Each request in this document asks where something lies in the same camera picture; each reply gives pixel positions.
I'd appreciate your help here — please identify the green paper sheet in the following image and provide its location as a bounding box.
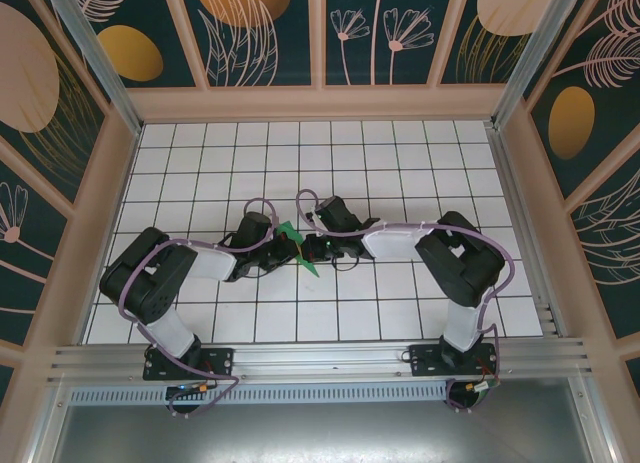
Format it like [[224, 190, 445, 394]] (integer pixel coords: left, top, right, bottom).
[[276, 221, 321, 279]]

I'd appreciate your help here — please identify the grey metal panel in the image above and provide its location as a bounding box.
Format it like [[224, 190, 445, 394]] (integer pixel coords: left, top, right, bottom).
[[29, 402, 616, 463]]

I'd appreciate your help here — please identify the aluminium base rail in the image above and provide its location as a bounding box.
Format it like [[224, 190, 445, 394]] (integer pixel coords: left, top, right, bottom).
[[47, 336, 596, 384]]

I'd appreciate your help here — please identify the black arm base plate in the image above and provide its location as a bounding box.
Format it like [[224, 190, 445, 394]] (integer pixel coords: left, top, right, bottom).
[[408, 342, 501, 379], [143, 346, 236, 382]]

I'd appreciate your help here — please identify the slotted grey cable duct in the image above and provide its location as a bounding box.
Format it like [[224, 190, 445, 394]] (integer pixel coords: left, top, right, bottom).
[[67, 382, 451, 405]]

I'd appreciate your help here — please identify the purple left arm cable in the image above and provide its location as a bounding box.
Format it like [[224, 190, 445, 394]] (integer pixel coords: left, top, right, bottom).
[[121, 197, 280, 420]]

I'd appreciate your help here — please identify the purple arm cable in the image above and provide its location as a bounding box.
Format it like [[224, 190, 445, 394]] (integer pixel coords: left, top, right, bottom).
[[295, 188, 516, 415], [121, 197, 280, 420]]

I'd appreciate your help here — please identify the aluminium side rail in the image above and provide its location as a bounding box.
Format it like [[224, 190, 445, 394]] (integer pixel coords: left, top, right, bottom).
[[484, 122, 569, 340]]

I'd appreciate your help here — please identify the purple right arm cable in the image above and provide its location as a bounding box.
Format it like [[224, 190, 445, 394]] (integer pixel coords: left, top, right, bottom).
[[295, 188, 516, 415]]

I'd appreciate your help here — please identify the aluminium frame post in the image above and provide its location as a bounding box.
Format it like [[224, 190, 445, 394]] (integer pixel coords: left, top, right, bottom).
[[42, 0, 144, 137], [492, 0, 586, 129]]

